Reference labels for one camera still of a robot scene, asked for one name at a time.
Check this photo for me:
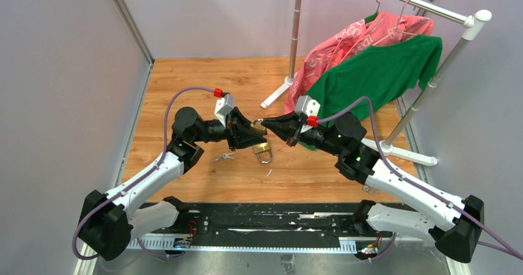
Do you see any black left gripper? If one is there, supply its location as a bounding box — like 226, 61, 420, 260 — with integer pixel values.
192, 106, 268, 151

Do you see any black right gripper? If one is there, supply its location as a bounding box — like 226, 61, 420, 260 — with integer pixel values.
259, 116, 340, 158

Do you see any large brass padlock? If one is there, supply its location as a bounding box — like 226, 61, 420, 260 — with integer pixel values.
250, 118, 267, 136

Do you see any small brass padlock with key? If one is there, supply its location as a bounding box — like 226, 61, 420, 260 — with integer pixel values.
363, 184, 380, 194

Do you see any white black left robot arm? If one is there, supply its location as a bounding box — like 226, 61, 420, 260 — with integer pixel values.
73, 107, 267, 261

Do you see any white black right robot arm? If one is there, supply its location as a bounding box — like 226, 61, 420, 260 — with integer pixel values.
261, 112, 484, 263

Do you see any small loose key bunch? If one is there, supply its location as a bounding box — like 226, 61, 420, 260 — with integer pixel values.
213, 152, 234, 162

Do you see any green t-shirt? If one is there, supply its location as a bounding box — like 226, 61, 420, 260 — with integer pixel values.
304, 35, 443, 119

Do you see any pink printed shirt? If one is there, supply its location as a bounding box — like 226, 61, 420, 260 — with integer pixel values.
284, 12, 434, 113

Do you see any metal clothes rack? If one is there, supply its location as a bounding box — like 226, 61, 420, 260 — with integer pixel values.
261, 0, 492, 166

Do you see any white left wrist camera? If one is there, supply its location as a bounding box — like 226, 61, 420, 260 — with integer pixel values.
214, 93, 235, 127

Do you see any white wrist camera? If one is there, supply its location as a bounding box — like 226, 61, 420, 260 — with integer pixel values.
294, 95, 321, 133
214, 93, 235, 127

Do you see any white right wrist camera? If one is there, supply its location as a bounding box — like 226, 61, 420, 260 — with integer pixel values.
294, 95, 321, 133

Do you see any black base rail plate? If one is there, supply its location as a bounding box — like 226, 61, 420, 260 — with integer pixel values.
156, 202, 392, 250

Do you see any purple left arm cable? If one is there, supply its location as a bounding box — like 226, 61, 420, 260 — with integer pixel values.
72, 86, 224, 261

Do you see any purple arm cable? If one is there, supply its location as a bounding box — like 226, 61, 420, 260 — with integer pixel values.
72, 86, 224, 261
306, 96, 523, 261

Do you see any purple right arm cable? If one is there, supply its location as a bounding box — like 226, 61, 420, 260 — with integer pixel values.
306, 96, 523, 261

